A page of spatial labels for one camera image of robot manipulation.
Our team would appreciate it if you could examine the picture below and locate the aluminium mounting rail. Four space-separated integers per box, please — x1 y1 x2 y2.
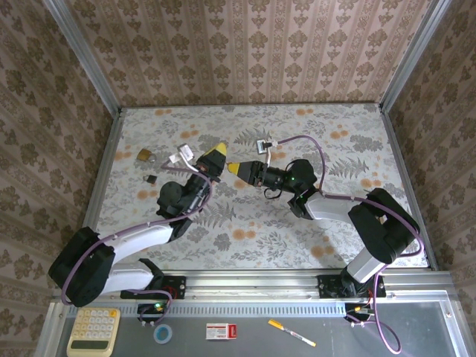
120 273 387 303

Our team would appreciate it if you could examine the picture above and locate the grey metal shelf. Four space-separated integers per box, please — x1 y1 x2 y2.
35 300 468 357

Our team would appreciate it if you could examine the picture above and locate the red white small box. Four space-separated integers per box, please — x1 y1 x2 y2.
206 322 238 341

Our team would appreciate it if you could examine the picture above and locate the blue tape roll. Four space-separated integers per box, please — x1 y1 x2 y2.
153 323 174 345

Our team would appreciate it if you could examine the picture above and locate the aluminium table edge rail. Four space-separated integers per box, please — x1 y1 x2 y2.
378 103 439 271
82 107 124 230

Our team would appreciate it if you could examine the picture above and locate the cream calculator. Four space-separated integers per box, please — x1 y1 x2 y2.
65 306 122 357

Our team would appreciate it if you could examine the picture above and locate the slotted grey cable duct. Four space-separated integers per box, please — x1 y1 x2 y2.
62 300 349 317

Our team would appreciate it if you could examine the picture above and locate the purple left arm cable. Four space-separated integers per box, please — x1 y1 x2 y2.
61 163 213 328

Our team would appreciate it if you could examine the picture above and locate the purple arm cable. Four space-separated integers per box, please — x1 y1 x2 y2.
273 135 425 353
61 163 213 328

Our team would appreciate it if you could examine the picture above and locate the black controller board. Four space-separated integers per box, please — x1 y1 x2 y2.
344 303 373 321
137 303 168 321

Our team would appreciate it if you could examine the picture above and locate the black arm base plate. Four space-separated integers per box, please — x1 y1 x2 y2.
120 274 187 300
318 273 386 298

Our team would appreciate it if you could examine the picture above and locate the white yellow marker pen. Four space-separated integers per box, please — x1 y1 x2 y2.
267 318 317 348

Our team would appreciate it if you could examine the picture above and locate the aluminium corner post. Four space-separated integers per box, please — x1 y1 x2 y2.
42 0 122 112
379 0 453 112

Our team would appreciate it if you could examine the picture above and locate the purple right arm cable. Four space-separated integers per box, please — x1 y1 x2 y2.
273 135 425 353

